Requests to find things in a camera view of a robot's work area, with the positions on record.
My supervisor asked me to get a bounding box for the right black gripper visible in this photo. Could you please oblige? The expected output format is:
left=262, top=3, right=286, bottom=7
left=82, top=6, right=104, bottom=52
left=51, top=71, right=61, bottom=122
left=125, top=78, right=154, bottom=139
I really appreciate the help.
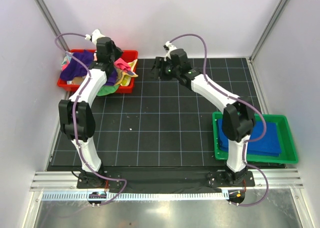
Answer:
left=147, top=57, right=180, bottom=81

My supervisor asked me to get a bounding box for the pink towel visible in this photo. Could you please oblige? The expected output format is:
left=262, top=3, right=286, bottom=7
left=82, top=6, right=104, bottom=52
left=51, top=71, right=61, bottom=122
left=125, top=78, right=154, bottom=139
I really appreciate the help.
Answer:
left=114, top=58, right=131, bottom=71

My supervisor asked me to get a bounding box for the blue towel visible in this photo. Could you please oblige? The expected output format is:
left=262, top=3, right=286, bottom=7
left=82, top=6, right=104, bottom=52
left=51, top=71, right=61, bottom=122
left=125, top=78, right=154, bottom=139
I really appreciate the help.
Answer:
left=216, top=119, right=282, bottom=157

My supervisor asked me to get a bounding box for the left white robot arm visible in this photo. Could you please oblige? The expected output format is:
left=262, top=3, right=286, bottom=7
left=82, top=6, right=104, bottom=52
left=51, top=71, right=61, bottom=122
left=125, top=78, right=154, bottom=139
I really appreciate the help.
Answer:
left=58, top=30, right=123, bottom=189

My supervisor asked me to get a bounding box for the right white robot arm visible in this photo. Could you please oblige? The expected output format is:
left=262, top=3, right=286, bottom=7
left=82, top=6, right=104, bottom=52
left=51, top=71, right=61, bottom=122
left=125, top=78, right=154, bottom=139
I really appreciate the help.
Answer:
left=151, top=48, right=256, bottom=186

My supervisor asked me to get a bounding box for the yellow patterned towel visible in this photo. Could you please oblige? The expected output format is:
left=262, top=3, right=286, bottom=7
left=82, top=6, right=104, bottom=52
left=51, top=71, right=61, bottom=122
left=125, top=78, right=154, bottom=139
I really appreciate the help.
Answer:
left=115, top=59, right=138, bottom=87

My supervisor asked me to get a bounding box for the green towel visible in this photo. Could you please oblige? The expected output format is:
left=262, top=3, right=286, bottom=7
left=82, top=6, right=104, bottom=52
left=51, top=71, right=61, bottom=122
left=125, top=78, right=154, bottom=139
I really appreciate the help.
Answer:
left=97, top=85, right=119, bottom=97

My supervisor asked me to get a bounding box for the red plastic bin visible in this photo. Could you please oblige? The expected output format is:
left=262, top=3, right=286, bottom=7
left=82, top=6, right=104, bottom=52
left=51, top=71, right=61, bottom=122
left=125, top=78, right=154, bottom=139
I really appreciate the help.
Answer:
left=57, top=50, right=138, bottom=94

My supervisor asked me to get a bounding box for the purple towel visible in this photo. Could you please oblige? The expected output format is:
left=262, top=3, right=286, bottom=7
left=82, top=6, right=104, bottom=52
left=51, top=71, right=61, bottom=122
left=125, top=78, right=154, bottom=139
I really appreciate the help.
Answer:
left=60, top=50, right=94, bottom=81

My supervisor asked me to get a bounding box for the pastel patterned towel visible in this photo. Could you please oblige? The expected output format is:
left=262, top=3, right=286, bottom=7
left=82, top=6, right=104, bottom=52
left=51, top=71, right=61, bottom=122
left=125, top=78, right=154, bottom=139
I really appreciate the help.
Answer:
left=61, top=55, right=72, bottom=71

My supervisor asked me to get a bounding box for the black grid mat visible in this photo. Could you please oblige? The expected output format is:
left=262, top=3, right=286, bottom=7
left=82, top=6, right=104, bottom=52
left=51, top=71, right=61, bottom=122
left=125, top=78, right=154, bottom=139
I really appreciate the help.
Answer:
left=48, top=58, right=260, bottom=171

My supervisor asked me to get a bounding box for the green plastic bin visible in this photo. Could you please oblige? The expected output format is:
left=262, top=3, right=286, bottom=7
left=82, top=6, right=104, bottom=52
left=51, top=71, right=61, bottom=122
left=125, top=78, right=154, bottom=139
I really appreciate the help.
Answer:
left=212, top=112, right=299, bottom=164

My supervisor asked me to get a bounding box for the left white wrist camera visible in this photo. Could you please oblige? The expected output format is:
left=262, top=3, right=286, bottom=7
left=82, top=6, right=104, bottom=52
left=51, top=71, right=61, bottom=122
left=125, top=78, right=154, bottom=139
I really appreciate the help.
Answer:
left=85, top=29, right=105, bottom=45

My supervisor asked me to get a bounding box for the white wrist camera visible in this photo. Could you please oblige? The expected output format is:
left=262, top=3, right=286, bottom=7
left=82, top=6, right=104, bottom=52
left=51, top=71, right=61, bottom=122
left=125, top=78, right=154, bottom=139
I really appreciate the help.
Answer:
left=85, top=29, right=105, bottom=45
left=163, top=41, right=177, bottom=60

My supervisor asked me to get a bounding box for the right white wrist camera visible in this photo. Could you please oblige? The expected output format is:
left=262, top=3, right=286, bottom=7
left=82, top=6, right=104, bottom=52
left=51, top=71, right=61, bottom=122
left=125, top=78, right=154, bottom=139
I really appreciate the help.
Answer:
left=163, top=41, right=177, bottom=60

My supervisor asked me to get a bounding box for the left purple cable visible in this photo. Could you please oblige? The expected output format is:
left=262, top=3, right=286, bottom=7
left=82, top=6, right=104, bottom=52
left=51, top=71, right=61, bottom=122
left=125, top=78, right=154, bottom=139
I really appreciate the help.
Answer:
left=54, top=32, right=128, bottom=206

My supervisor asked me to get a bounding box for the purple cable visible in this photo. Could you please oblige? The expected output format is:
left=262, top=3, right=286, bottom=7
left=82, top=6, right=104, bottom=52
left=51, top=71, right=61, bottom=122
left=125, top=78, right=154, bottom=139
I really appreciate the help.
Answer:
left=169, top=33, right=270, bottom=207
left=54, top=32, right=128, bottom=206

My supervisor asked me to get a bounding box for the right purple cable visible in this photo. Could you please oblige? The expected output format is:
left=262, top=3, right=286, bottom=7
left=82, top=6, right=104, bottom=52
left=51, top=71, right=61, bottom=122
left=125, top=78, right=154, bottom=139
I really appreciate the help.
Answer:
left=169, top=33, right=270, bottom=207

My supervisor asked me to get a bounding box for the left aluminium frame post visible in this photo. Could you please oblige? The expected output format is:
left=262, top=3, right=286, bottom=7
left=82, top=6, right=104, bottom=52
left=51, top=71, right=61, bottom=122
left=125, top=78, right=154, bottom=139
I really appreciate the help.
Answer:
left=34, top=0, right=61, bottom=37

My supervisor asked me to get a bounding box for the aluminium frame post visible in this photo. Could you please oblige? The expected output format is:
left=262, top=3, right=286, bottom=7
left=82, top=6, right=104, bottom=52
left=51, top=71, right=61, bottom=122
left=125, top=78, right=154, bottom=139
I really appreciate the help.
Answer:
left=249, top=0, right=290, bottom=63
left=34, top=0, right=61, bottom=37

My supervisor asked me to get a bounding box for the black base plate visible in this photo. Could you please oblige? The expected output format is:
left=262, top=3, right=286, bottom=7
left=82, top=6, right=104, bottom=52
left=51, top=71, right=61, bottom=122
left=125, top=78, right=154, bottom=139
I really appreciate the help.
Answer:
left=76, top=166, right=255, bottom=194

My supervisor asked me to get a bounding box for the perforated cable duct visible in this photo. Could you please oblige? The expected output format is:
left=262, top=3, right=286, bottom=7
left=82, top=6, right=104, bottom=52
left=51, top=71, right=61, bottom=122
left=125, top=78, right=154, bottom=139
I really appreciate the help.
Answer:
left=41, top=190, right=229, bottom=202

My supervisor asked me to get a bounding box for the aluminium front rail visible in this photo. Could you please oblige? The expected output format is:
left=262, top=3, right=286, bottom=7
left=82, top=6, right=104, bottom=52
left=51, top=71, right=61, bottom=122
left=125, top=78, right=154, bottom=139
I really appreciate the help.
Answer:
left=29, top=169, right=304, bottom=191

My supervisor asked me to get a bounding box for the right aluminium frame post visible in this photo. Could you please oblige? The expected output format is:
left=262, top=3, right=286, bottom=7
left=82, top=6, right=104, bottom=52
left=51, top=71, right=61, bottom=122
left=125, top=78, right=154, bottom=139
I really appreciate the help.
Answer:
left=249, top=0, right=290, bottom=63

